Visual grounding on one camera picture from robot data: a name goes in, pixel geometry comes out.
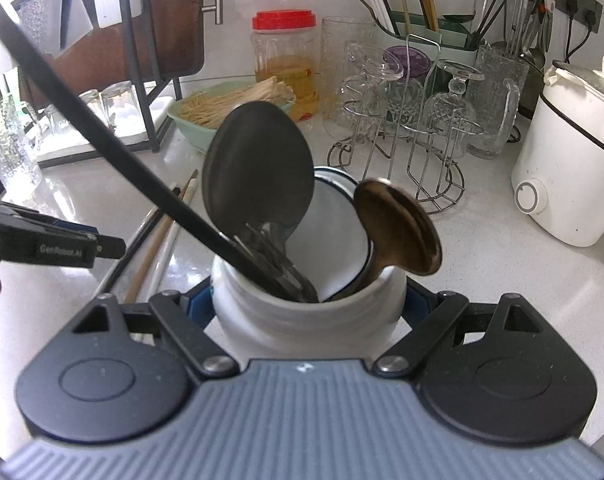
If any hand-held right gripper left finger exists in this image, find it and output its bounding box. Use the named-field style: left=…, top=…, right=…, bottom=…
left=72, top=280, right=240, bottom=378

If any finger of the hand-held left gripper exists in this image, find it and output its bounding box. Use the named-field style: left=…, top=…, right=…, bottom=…
left=12, top=206, right=101, bottom=237
left=93, top=235, right=128, bottom=262

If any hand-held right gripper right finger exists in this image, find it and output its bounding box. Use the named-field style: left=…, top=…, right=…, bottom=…
left=372, top=280, right=545, bottom=377

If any black chopstick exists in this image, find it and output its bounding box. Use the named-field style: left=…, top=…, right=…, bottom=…
left=0, top=0, right=285, bottom=298
left=96, top=186, right=181, bottom=303

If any wooden chopstick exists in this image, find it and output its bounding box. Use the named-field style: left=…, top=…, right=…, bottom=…
left=124, top=170, right=199, bottom=305

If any bronze spoon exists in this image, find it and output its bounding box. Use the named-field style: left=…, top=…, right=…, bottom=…
left=353, top=177, right=441, bottom=291

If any metal fork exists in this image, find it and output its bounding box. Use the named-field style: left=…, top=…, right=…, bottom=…
left=234, top=222, right=319, bottom=304

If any white ceramic jar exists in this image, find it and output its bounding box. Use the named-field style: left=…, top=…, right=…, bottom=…
left=211, top=252, right=409, bottom=361

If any steel spoon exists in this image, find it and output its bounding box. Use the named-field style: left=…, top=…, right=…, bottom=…
left=202, top=101, right=316, bottom=281

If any tall textured glass mug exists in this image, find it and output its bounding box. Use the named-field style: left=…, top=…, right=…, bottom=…
left=0, top=95, right=43, bottom=192

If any white drip tray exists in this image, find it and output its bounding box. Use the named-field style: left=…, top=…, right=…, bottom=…
left=36, top=95, right=175, bottom=163

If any inverted drinking glass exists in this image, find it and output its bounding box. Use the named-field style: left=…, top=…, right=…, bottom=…
left=79, top=89, right=106, bottom=131
left=102, top=82, right=143, bottom=134

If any green plastic basket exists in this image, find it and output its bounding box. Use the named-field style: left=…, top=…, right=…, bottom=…
left=168, top=80, right=297, bottom=153

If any black dish rack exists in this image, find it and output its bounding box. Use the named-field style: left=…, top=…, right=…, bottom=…
left=9, top=0, right=183, bottom=155

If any crystal goblet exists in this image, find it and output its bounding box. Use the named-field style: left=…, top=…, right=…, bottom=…
left=424, top=59, right=485, bottom=153
left=339, top=42, right=403, bottom=126

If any textured clear cutting board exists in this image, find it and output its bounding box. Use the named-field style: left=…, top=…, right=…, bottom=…
left=16, top=0, right=67, bottom=56

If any white electric pot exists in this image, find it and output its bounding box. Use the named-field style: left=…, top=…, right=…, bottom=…
left=512, top=56, right=604, bottom=271

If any textured glass pitcher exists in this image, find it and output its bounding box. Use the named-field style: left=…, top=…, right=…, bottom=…
left=467, top=44, right=530, bottom=160

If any wooden cutting board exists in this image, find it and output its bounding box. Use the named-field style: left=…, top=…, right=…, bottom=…
left=19, top=0, right=225, bottom=106

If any purple lid jar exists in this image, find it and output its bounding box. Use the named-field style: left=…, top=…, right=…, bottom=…
left=384, top=45, right=430, bottom=111

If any red lid plastic jar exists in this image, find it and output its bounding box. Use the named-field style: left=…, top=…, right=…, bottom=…
left=252, top=9, right=317, bottom=122

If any green utensil holder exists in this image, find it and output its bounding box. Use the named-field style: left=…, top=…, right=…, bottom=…
left=377, top=7, right=483, bottom=53

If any clear glass tumbler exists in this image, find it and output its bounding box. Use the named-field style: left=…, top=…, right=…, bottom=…
left=321, top=16, right=377, bottom=141

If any wire glass rack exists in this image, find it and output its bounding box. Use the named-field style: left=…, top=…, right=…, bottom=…
left=327, top=34, right=485, bottom=215

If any black power cable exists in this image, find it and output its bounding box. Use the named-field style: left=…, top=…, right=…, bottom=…
left=568, top=10, right=598, bottom=58
left=563, top=0, right=580, bottom=58

